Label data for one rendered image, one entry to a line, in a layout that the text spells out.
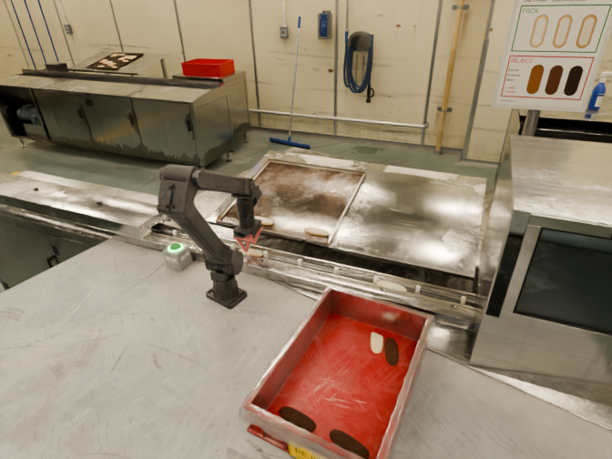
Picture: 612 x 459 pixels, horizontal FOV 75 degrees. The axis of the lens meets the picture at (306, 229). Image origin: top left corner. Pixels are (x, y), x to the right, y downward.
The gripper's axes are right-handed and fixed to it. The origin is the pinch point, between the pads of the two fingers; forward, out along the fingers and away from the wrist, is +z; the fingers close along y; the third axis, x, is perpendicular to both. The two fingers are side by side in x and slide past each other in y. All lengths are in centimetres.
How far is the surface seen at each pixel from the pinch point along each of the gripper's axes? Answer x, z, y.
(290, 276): 20.7, 2.3, 8.7
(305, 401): 43, 6, 49
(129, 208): -60, -4, -2
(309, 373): 41, 6, 41
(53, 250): -106, 23, 9
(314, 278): 29.0, 2.1, 6.8
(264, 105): -197, 51, -370
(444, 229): 66, -4, -31
